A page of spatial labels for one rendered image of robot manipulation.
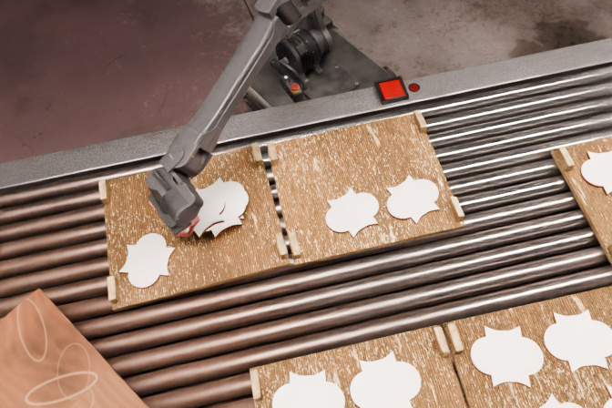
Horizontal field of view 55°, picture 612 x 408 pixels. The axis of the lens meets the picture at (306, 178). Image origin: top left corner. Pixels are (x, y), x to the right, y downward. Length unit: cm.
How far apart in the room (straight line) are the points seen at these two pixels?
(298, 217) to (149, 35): 206
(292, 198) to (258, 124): 27
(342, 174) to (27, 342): 79
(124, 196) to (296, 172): 43
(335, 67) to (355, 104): 99
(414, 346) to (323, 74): 155
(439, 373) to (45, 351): 79
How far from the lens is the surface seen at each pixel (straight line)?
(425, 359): 130
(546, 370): 135
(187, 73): 306
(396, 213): 142
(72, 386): 128
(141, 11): 346
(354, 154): 151
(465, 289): 139
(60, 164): 170
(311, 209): 143
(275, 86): 259
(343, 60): 268
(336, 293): 136
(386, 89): 166
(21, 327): 137
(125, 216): 152
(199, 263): 140
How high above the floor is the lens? 218
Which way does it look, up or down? 58 degrees down
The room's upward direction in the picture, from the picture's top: 6 degrees counter-clockwise
